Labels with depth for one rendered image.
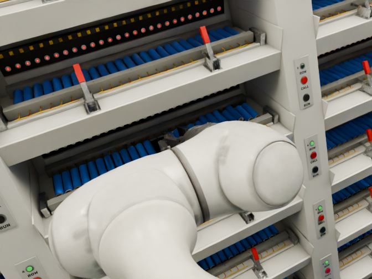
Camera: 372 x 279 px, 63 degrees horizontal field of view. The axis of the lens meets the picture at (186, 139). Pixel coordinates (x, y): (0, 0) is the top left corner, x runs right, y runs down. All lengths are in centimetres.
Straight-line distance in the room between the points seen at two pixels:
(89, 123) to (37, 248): 27
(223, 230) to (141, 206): 54
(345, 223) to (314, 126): 39
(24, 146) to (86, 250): 33
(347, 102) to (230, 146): 62
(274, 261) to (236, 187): 69
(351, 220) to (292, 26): 65
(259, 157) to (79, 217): 19
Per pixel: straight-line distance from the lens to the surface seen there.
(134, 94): 63
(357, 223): 113
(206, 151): 35
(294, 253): 102
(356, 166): 102
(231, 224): 83
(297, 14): 76
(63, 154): 80
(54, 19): 60
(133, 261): 29
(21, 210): 67
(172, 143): 63
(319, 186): 92
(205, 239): 81
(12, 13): 60
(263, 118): 80
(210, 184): 34
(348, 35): 88
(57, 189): 74
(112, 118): 62
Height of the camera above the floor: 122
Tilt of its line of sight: 21 degrees down
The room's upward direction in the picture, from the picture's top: 16 degrees counter-clockwise
